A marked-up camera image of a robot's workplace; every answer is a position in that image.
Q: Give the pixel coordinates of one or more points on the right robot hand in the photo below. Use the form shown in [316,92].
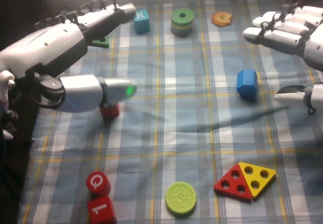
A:
[285,34]

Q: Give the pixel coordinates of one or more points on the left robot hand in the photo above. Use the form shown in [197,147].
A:
[50,42]

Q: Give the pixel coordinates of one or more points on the blue wooden block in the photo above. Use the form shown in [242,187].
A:
[246,82]

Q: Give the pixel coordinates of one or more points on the red rectangular block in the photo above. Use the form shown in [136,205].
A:
[111,111]

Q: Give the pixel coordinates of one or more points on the green triangle block with holes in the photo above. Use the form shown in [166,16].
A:
[102,43]

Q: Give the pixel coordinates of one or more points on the yellow triangle block with holes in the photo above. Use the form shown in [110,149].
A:
[256,176]

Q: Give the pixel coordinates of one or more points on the red triangle block with holes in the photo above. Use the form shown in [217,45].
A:
[232,182]

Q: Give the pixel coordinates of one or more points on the flower shaped biscuit toy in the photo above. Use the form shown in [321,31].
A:
[219,21]

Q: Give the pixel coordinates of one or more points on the teal letter K cube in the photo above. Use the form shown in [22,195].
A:
[141,23]

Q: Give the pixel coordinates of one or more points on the blue plaid cloth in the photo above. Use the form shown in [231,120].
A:
[161,133]

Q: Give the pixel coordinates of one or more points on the red cylinder letter Q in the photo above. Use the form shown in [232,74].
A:
[98,185]

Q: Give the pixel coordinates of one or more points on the red cube number 1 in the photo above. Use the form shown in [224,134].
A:
[101,211]

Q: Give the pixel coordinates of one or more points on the light green sandwich cookie toy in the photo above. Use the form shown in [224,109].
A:
[180,198]

